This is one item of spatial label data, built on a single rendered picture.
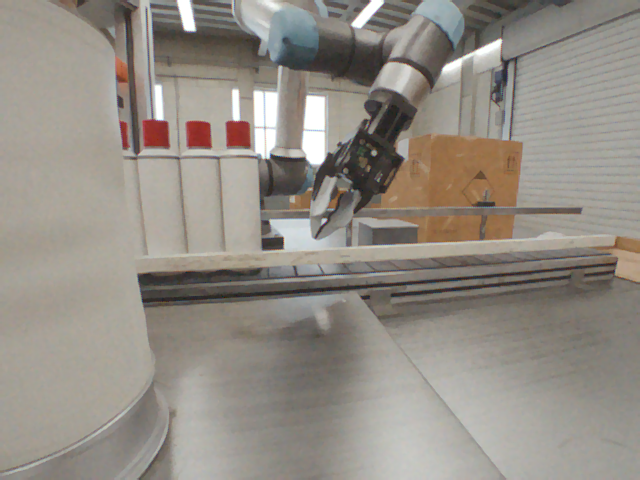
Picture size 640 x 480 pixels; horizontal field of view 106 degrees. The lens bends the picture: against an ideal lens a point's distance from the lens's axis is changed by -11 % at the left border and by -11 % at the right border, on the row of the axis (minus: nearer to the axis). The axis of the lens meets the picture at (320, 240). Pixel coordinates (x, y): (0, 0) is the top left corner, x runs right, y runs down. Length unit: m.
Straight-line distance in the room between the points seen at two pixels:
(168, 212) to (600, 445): 0.46
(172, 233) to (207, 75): 5.84
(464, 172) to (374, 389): 0.65
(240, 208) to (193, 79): 5.84
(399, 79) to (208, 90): 5.78
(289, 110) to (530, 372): 0.75
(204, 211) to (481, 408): 0.36
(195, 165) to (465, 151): 0.61
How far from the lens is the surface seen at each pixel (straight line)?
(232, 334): 0.25
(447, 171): 0.74
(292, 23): 0.44
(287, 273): 0.39
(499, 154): 0.85
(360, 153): 0.35
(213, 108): 6.02
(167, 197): 0.39
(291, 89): 0.82
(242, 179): 0.37
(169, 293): 0.39
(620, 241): 1.10
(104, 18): 0.66
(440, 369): 0.31
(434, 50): 0.43
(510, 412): 0.29
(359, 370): 0.21
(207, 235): 0.39
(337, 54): 0.46
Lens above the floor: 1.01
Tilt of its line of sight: 12 degrees down
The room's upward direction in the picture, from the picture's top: straight up
